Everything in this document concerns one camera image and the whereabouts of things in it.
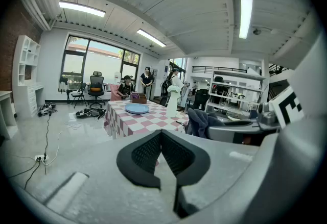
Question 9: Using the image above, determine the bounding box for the black railing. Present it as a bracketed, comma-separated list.
[191, 65, 240, 73]

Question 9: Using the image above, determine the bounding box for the white vase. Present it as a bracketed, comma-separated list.
[166, 91, 179, 118]

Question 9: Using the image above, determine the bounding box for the black cable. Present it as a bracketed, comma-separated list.
[24, 113, 52, 190]

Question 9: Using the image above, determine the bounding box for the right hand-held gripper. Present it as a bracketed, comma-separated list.
[207, 85, 306, 146]

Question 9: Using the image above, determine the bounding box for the white bookcase cabinet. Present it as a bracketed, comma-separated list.
[12, 35, 45, 120]

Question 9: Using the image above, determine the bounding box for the black gear bundle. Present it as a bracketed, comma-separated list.
[37, 102, 58, 117]

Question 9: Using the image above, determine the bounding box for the dark grey cloth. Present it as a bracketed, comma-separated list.
[188, 108, 227, 139]

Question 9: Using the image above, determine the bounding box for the white cable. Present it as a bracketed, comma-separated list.
[43, 119, 82, 166]

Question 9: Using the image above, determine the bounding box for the white shelf unit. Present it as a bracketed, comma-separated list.
[205, 66, 269, 116]

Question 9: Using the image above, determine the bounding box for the white and black garment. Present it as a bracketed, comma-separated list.
[58, 76, 69, 93]

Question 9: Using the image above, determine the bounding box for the pink checkered tablecloth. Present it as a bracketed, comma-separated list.
[103, 99, 191, 139]

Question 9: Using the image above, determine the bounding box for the white desk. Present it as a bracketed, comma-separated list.
[0, 90, 18, 139]

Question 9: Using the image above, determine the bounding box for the black folding chair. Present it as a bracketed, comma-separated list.
[66, 82, 89, 109]

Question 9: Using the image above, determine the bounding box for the pink armchair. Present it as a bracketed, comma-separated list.
[109, 84, 121, 103]

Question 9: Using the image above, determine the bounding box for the black framed window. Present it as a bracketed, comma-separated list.
[60, 34, 141, 91]

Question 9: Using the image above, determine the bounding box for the wooden compartment box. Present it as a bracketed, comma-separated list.
[130, 92, 148, 105]

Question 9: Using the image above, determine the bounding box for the long ceiling light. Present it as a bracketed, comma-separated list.
[136, 28, 167, 47]
[239, 0, 253, 39]
[58, 1, 106, 18]

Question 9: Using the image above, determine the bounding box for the blue round bowl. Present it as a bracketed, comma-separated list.
[124, 103, 150, 115]

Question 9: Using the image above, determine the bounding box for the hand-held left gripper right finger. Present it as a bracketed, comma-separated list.
[158, 130, 259, 218]

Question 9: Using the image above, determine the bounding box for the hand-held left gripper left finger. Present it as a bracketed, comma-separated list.
[11, 130, 184, 223]

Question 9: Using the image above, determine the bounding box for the black mesh office chair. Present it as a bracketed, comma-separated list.
[87, 71, 106, 109]

